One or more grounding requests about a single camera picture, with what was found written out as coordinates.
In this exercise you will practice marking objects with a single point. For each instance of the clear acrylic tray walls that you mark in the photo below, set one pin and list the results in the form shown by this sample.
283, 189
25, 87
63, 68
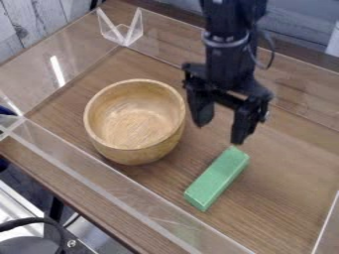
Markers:
272, 211

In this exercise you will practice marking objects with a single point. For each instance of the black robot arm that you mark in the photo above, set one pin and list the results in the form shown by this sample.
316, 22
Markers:
230, 18

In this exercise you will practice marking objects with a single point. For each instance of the green rectangular block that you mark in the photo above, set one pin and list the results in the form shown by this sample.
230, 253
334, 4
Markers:
207, 187

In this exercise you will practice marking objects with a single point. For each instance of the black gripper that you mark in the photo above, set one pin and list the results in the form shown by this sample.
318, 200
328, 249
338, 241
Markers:
224, 80

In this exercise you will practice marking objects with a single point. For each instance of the blue object at edge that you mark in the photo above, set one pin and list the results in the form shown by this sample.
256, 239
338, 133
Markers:
7, 111

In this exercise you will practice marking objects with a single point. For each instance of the clear acrylic corner bracket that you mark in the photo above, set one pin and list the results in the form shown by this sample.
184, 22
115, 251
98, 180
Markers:
120, 34

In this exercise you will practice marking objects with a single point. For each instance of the brown wooden bowl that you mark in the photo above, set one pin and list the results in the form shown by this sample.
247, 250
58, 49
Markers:
134, 121

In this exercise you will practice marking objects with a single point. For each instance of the black metal table frame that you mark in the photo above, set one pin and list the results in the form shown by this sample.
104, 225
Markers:
62, 214

